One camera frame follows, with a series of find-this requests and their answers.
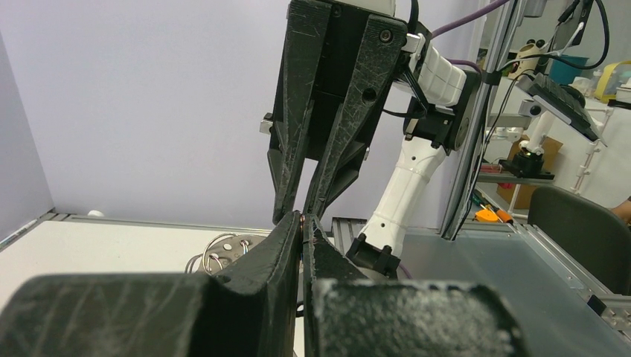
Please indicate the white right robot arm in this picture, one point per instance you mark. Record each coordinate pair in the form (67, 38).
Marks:
(435, 124)

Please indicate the monitor on stand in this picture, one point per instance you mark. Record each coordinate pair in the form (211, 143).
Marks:
(549, 101)

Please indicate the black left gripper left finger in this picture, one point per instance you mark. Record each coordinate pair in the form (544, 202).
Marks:
(88, 289)

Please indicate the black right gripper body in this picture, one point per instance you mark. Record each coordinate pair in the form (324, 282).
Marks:
(344, 33)

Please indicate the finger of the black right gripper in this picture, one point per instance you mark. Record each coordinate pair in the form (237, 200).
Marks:
(377, 56)
(305, 32)

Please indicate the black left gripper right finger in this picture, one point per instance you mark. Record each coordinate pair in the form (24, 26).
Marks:
(349, 314)

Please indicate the grey office chair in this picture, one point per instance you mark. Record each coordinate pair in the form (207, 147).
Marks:
(591, 234)

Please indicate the metal ring plate with keyrings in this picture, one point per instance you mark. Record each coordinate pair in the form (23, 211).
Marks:
(222, 251)

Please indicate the orange tools on shelf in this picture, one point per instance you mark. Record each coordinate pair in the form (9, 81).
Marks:
(489, 212)

